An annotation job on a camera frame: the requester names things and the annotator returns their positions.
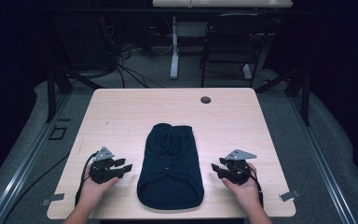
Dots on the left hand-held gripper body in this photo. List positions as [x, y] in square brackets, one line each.
[101, 171]

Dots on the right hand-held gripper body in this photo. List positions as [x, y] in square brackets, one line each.
[237, 172]

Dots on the dark navy sleeveless garment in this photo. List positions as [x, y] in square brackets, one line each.
[170, 174]

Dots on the person's right hand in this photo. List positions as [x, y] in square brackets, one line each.
[247, 193]

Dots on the person's left hand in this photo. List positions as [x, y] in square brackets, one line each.
[91, 191]

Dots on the grey tape strip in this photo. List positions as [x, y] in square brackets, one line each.
[289, 195]
[54, 198]

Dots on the black metal stand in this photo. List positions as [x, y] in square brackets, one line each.
[51, 93]
[305, 93]

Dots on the white power strip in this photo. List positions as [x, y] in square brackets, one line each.
[247, 71]

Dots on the white desk leg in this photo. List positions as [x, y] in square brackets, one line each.
[174, 56]

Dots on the black folding chair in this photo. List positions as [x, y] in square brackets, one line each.
[234, 37]

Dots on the aluminium floor rail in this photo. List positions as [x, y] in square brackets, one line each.
[320, 158]
[28, 158]

